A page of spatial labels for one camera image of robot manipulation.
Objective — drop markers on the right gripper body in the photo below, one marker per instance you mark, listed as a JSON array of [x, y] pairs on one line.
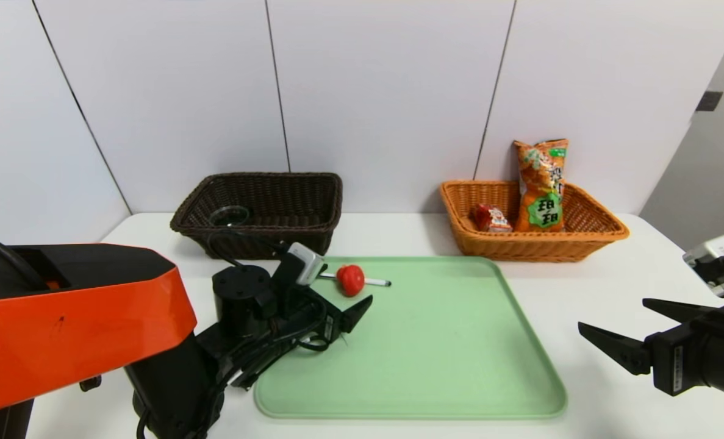
[[673, 364]]

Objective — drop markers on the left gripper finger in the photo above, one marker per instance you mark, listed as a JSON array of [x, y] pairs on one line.
[[355, 312]]

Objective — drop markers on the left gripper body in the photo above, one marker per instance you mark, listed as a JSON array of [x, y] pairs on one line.
[[330, 327]]

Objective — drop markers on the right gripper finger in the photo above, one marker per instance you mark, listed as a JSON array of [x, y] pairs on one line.
[[624, 353], [685, 311]]

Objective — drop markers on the red rubber duck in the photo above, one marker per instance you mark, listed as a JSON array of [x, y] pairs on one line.
[[351, 280]]

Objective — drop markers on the red milk carton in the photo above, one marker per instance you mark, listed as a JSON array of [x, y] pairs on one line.
[[491, 219]]

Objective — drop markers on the orange snack bag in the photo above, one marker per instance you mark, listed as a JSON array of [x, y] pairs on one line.
[[541, 183]]

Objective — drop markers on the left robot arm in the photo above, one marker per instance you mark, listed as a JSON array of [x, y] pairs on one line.
[[75, 329]]

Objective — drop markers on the dark brown wicker basket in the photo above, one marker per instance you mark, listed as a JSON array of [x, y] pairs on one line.
[[276, 213]]

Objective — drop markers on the orange wicker basket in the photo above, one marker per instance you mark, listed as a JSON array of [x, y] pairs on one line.
[[520, 248]]

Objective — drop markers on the white pen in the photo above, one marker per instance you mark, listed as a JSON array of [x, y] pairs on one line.
[[377, 282]]

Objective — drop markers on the green plastic tray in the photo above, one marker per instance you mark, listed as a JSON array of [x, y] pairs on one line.
[[435, 366]]

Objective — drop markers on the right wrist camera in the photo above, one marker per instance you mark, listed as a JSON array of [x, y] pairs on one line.
[[718, 262]]

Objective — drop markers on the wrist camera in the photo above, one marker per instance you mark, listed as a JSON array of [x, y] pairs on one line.
[[307, 263], [718, 262]]

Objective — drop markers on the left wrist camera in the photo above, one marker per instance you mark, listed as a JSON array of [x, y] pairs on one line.
[[307, 263]]

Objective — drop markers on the dark wall fixture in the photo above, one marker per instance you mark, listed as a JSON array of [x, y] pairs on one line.
[[709, 101]]

